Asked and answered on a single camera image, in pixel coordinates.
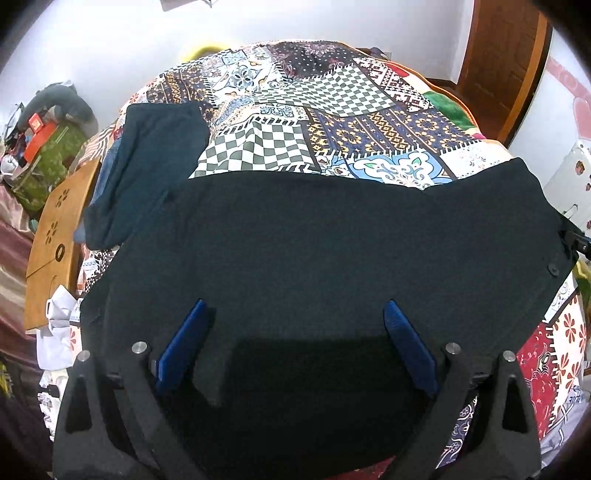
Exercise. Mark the blue jeans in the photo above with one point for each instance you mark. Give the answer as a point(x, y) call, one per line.
point(108, 170)

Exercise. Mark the pink heart wall decoration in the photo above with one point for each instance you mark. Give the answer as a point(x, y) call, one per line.
point(579, 106)

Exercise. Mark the grey neck pillow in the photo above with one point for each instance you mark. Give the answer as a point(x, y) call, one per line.
point(69, 101)

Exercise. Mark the black pants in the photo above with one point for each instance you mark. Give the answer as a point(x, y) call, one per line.
point(300, 254)

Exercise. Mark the pile of household clutter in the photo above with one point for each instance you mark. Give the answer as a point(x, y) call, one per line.
point(11, 147)

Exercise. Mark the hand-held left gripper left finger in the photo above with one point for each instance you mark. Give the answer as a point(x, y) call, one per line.
point(184, 341)

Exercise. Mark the striped bedsheet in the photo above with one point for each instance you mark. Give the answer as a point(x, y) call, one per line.
point(99, 143)

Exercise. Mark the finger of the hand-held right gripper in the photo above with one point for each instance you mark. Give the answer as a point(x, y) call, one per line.
point(579, 242)

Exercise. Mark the dark teal folded pants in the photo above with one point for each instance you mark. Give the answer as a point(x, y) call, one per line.
point(147, 166)

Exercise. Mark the white plastic case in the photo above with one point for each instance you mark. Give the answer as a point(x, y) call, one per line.
point(570, 180)

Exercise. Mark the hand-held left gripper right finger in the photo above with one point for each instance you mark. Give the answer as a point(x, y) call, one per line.
point(411, 346)

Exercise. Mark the red and green blanket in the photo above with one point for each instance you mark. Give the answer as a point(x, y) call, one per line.
point(438, 99)

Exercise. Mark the orange box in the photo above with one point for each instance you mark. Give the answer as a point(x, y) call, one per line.
point(37, 143)

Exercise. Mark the patchwork printed blanket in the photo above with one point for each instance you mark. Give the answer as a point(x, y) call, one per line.
point(351, 124)

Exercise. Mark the white crumpled cloth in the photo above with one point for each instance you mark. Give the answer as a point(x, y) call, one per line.
point(57, 323)

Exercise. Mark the green storage box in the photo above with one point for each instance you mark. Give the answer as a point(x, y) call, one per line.
point(51, 170)

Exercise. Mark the brown wooden door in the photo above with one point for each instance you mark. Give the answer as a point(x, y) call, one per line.
point(498, 55)

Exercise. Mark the wooden lap desk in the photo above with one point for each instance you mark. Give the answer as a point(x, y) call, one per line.
point(60, 217)

